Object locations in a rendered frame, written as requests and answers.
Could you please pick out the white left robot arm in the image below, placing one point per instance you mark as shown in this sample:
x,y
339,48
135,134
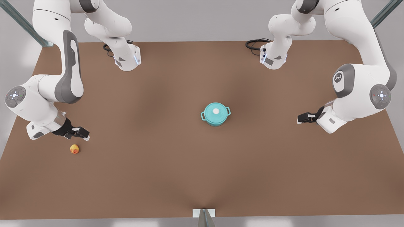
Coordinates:
x,y
358,82

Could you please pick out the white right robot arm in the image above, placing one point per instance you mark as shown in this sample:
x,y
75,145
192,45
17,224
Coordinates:
x,y
68,67

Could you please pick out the yellow red potato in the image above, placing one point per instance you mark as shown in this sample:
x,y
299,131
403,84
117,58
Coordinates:
x,y
74,149

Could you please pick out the teal pot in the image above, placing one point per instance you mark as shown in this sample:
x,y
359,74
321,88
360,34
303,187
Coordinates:
x,y
216,117

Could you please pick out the teal pot lid white knob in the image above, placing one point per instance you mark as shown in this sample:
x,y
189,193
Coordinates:
x,y
216,110

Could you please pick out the silver frame post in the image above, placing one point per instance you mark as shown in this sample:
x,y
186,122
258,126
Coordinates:
x,y
385,12
25,23
204,217

